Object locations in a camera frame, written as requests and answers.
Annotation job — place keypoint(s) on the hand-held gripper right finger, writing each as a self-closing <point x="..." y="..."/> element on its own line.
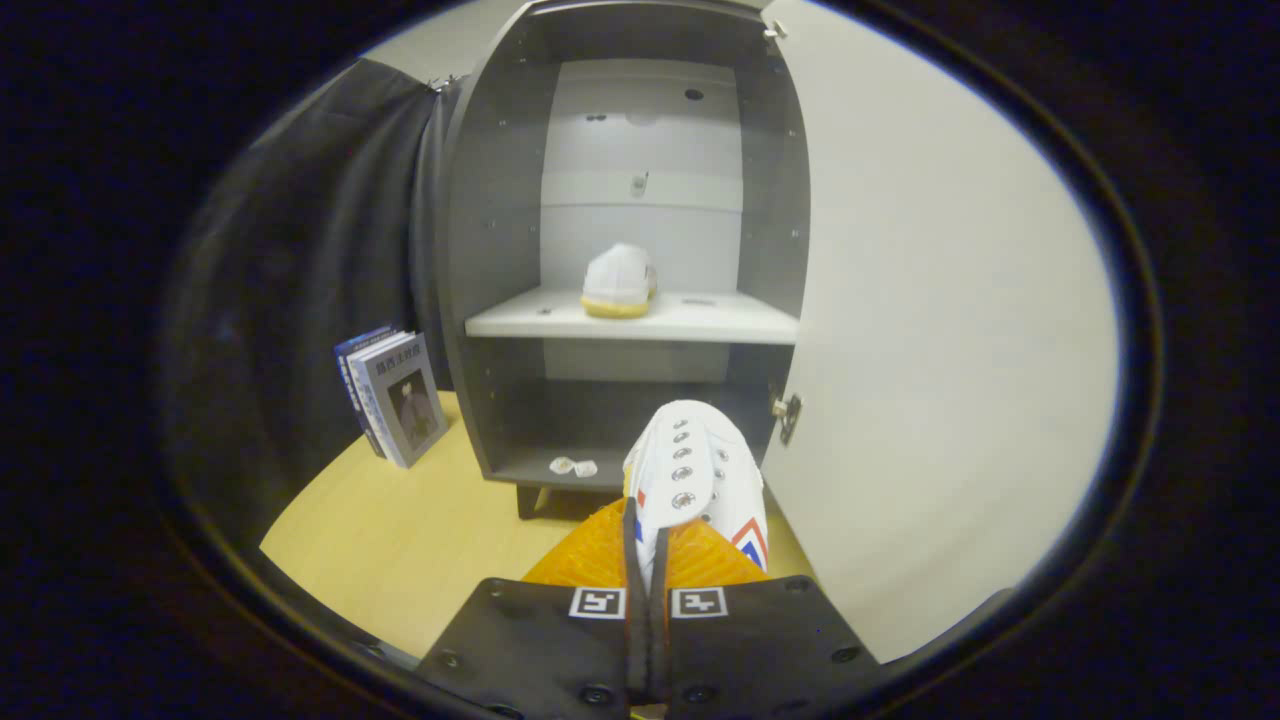
<point x="760" y="650"/>

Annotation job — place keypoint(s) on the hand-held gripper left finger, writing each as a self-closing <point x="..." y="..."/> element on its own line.
<point x="540" y="650"/>

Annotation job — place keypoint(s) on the white shoe with metal eyelets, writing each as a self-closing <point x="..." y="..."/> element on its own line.
<point x="690" y="460"/>

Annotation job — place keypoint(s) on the white shoe cabinet door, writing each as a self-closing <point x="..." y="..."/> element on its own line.
<point x="940" y="330"/>

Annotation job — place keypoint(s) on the white shoe with yellow sole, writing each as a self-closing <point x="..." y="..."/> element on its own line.
<point x="618" y="280"/>

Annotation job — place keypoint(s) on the dark grey shoe cabinet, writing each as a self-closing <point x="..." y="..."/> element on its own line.
<point x="500" y="220"/>

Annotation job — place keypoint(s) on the grey cover book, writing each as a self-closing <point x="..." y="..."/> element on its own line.
<point x="405" y="400"/>

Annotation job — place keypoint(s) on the blue cover book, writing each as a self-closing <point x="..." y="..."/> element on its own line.
<point x="350" y="375"/>

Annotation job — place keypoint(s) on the black backdrop cloth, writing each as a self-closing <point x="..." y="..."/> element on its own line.
<point x="300" y="250"/>

